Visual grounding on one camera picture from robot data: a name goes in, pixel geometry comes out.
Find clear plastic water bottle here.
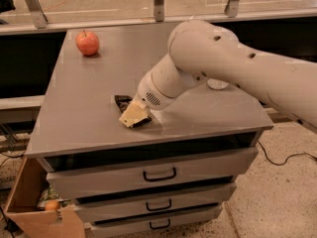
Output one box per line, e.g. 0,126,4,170
207,79,229,90

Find grey drawer cabinet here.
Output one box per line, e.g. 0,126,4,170
25,20,274,238

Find red apple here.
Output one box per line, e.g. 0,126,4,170
75,30,99,56

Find black rxbar chocolate bar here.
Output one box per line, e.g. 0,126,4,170
114,95,152,128

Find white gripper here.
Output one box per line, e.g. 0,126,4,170
119,71,173,128

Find grey top drawer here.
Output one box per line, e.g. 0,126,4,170
47,147,258,199

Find metal railing frame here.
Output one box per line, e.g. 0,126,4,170
0,0,317,35

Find grey drawer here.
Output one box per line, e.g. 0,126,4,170
74,182,236,222
91,203,222,238
47,147,258,199

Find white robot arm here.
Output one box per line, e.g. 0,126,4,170
119,20,317,132

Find cardboard box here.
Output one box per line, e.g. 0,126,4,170
4,157,85,238

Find grey bottom drawer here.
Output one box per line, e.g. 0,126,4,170
91,203,222,238

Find grey middle drawer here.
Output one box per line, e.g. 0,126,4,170
74,182,236,222

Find orange fruit in box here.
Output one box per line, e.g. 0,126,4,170
45,200,60,211

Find black floor cable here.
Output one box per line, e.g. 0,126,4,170
257,140,317,167

